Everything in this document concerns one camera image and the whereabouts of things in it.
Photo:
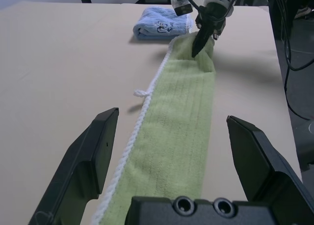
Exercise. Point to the folded light blue towel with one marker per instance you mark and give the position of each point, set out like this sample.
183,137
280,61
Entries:
157,19

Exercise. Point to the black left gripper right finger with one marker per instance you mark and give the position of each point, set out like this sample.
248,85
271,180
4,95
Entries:
260,166

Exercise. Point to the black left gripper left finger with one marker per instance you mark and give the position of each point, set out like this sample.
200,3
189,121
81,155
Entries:
81,166

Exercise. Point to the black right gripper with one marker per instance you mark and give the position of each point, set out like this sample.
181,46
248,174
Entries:
216,14

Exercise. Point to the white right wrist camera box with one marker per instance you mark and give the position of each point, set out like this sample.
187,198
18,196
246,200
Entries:
182,9

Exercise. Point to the green towel with white trim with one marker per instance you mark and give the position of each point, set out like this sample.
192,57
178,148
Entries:
176,124

